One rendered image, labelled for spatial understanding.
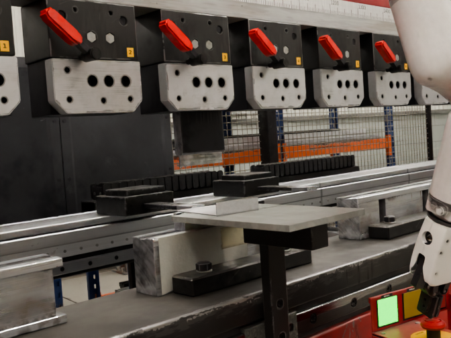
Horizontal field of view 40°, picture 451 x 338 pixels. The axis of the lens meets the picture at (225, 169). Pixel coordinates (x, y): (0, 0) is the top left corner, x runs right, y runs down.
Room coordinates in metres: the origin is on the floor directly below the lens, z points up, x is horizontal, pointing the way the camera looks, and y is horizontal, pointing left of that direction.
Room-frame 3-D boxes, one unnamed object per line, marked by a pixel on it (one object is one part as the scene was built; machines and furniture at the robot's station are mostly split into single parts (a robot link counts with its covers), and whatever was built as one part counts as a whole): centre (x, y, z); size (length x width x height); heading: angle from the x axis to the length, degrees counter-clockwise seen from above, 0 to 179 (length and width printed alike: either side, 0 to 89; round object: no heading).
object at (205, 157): (1.11, 0.04, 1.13); 0.10 x 0.02 x 0.10; 133
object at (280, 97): (1.23, -0.09, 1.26); 0.15 x 0.09 x 0.17; 133
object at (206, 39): (1.09, 0.06, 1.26); 0.15 x 0.09 x 0.17; 133
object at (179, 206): (1.22, 0.14, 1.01); 0.26 x 0.12 x 0.05; 43
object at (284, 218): (1.00, -0.06, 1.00); 0.26 x 0.18 x 0.01; 43
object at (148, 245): (1.15, 0.00, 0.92); 0.39 x 0.06 x 0.10; 133
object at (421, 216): (1.48, -0.44, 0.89); 0.30 x 0.05 x 0.03; 133
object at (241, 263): (1.09, -0.03, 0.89); 0.30 x 0.05 x 0.03; 133
